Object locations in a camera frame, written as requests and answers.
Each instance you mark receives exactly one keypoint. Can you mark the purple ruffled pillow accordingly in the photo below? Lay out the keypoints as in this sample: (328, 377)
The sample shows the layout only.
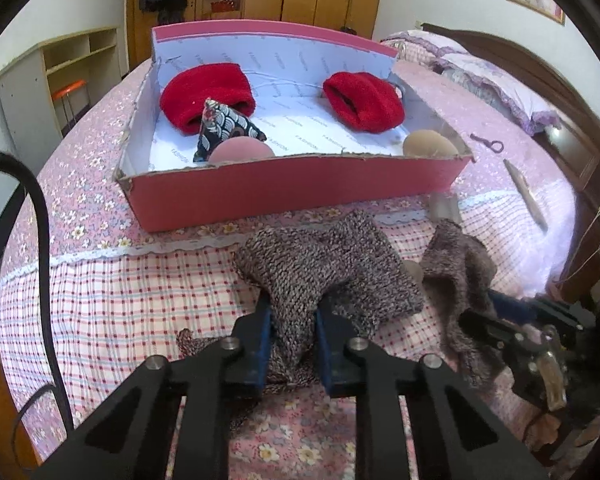
(500, 92)
(420, 42)

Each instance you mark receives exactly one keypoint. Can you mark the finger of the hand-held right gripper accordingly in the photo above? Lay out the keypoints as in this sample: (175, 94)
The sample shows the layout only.
(485, 330)
(515, 306)

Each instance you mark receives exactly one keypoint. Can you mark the patterned triangular bean bag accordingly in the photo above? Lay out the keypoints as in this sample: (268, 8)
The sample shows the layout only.
(220, 127)

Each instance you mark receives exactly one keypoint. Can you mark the orange stool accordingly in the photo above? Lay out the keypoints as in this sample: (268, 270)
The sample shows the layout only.
(67, 89)

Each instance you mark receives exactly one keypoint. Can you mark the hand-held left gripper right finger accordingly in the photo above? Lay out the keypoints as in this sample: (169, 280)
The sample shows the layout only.
(325, 350)

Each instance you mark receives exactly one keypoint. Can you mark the grey desk with shelves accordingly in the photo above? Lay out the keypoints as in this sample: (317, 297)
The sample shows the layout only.
(20, 90)

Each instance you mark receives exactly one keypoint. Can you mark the small grey translucent object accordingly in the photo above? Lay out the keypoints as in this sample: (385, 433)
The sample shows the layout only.
(445, 207)

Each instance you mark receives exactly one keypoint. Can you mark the dark wooden headboard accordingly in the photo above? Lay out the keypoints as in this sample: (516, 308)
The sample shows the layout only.
(530, 65)

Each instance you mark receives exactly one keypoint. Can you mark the tan round sponge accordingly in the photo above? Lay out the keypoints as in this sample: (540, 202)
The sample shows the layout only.
(427, 144)

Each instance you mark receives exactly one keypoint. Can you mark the red fuzzy sock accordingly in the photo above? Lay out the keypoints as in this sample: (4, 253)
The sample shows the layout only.
(200, 90)
(367, 102)

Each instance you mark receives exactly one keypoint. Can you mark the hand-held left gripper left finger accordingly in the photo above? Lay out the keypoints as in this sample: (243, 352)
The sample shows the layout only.
(261, 345)

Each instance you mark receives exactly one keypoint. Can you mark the red cardboard box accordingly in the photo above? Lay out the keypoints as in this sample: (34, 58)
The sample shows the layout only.
(290, 190)

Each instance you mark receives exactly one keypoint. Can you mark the orange wooden board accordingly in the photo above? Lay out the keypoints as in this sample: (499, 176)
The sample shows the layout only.
(0, 410)

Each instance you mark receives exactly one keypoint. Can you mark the red item on wardrobe shelf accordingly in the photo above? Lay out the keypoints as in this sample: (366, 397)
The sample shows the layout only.
(225, 7)

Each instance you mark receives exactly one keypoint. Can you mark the small black hanging bag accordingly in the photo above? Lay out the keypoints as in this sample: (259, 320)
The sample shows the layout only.
(348, 30)

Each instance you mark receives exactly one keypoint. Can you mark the wooden stick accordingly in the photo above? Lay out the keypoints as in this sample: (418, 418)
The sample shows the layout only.
(525, 192)

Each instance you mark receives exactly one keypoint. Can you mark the pink peach-shaped sponge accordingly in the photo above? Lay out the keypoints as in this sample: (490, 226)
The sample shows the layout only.
(240, 152)

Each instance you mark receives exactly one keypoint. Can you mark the grey knit sock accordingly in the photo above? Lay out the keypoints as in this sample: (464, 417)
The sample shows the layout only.
(305, 265)
(455, 270)

